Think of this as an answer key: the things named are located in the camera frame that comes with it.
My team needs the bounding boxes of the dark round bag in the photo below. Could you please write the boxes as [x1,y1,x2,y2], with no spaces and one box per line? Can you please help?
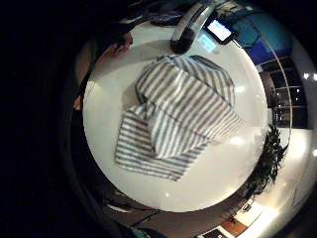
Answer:
[148,2,186,28]

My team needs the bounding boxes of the phone with lit screen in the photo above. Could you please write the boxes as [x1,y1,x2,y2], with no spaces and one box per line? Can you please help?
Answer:
[203,17,238,46]

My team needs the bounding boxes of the blue chair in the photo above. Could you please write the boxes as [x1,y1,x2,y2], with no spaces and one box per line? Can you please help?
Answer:
[231,13,263,50]

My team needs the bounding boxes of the grey white striped cloth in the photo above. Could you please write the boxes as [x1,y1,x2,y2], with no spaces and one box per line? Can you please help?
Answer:
[114,54,246,182]

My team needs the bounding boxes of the green potted plant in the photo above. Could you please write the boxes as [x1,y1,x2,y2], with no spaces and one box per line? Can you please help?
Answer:
[243,124,289,200]

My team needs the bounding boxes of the white printed sheet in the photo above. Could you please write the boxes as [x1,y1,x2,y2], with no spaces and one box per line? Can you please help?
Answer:
[235,200,265,227]

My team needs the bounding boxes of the orange floor mat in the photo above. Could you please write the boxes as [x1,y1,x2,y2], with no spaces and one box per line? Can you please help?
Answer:
[220,219,249,238]

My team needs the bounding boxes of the dark window frame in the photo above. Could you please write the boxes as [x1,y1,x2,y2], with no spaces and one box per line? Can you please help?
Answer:
[259,57,309,131]

